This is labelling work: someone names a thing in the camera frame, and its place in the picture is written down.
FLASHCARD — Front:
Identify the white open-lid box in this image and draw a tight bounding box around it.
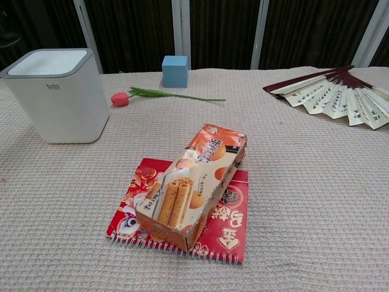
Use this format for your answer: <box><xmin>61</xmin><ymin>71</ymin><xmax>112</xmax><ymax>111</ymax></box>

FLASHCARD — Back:
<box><xmin>0</xmin><ymin>47</ymin><xmax>111</xmax><ymax>145</ymax></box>

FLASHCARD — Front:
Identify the orange egg roll snack box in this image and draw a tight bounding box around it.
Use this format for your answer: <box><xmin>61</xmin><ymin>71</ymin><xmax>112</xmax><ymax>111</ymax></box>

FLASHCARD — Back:
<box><xmin>134</xmin><ymin>122</ymin><xmax>248</xmax><ymax>252</ymax></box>

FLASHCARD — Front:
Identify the blue cube block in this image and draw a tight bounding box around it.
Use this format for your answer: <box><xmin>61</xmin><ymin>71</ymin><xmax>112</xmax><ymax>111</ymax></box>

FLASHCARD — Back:
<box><xmin>161</xmin><ymin>55</ymin><xmax>189</xmax><ymax>89</ymax></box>

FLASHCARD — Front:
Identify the red spiral notebook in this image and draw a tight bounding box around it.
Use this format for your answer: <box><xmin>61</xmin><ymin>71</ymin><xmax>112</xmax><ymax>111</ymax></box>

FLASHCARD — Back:
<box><xmin>106</xmin><ymin>158</ymin><xmax>250</xmax><ymax>266</ymax></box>

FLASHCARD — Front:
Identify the red tulip flower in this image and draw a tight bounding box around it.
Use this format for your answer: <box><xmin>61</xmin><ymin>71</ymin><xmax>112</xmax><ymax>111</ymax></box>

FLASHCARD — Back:
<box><xmin>110</xmin><ymin>86</ymin><xmax>227</xmax><ymax>108</ymax></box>

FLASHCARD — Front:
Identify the beige woven tablecloth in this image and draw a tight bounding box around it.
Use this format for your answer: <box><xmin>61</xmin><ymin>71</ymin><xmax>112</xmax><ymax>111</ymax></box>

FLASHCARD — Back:
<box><xmin>0</xmin><ymin>64</ymin><xmax>389</xmax><ymax>292</ymax></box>

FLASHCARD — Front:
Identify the paper folding fan with calligraphy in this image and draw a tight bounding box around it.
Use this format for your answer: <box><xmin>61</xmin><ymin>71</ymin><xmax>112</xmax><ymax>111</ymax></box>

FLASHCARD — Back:
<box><xmin>262</xmin><ymin>64</ymin><xmax>389</xmax><ymax>132</ymax></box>

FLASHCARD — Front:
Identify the white metal frame post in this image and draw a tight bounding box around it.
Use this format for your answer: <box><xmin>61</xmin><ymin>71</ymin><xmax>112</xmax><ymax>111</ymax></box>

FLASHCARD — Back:
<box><xmin>72</xmin><ymin>0</ymin><xmax>103</xmax><ymax>74</ymax></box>
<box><xmin>171</xmin><ymin>0</ymin><xmax>191</xmax><ymax>70</ymax></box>
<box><xmin>353</xmin><ymin>0</ymin><xmax>389</xmax><ymax>68</ymax></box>
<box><xmin>250</xmin><ymin>0</ymin><xmax>270</xmax><ymax>70</ymax></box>

